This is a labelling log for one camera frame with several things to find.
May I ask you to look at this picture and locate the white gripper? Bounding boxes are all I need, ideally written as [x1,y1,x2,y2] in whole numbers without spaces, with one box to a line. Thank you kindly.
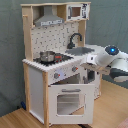
[86,54,96,65]

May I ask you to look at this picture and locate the white oven door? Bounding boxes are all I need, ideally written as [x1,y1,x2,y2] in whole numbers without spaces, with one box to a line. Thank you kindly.
[49,84,94,124]

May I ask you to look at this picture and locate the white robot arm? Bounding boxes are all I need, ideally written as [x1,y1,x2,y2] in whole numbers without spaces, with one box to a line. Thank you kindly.
[87,45,128,82]

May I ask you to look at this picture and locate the wooden toy kitchen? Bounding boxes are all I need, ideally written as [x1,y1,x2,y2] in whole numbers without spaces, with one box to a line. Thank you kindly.
[20,1,107,127]

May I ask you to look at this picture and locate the grey toy sink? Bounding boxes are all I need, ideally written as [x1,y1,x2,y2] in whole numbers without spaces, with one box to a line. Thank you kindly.
[66,47,93,56]

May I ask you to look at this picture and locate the white dishwasher door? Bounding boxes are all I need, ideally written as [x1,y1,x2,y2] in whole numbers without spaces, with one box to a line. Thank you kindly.
[80,68,101,99]

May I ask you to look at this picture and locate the right oven knob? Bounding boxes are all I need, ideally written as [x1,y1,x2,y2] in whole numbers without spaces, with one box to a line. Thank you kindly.
[72,66,78,72]

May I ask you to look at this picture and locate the oven knob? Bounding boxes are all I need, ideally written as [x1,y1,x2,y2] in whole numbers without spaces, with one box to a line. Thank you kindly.
[72,66,78,72]
[54,73,60,79]

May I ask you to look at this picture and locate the black toy faucet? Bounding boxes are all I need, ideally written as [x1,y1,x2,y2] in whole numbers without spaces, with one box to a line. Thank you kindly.
[67,33,82,49]

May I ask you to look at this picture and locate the black toy stovetop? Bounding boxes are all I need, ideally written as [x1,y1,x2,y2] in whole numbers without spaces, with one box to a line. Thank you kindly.
[35,53,71,66]

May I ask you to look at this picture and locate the left oven knob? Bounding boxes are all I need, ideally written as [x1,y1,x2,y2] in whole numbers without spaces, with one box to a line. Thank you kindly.
[54,73,60,79]

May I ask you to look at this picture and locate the silver toy pot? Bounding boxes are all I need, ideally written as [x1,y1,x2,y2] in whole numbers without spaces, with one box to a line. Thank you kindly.
[40,51,55,62]

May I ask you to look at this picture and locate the toy microwave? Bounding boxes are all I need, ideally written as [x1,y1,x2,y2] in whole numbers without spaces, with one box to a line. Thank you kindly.
[67,3,90,21]

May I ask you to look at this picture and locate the grey range hood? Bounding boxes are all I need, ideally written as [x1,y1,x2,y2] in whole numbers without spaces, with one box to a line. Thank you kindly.
[35,5,64,27]

